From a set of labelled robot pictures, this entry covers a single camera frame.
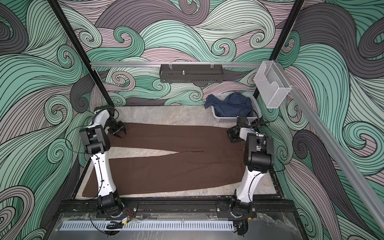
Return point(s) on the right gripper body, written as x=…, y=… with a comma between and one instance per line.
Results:
x=232, y=134

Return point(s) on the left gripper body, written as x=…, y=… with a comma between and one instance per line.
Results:
x=114, y=127

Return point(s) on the brown trousers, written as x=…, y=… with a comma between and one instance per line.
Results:
x=198, y=157

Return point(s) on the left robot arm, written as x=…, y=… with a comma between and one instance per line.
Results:
x=97, y=145

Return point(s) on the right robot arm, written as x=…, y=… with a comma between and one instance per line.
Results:
x=258, y=160

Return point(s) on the navy blue trousers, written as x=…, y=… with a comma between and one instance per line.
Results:
x=233, y=105

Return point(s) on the clear plastic wall bin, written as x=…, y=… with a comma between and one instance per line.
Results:
x=272, y=83

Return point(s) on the aluminium rail back wall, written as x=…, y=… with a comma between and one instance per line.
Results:
x=137, y=64

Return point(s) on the aluminium rail wall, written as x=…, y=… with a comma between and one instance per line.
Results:
x=365, y=191
x=137, y=64

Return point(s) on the black perforated wall tray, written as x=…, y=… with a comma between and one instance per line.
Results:
x=196, y=74

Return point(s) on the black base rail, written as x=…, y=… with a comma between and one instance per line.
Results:
x=221, y=207

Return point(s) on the white slotted cable duct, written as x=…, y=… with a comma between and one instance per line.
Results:
x=150, y=226

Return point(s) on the aluminium rail right wall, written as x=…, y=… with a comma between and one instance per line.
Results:
x=365, y=191

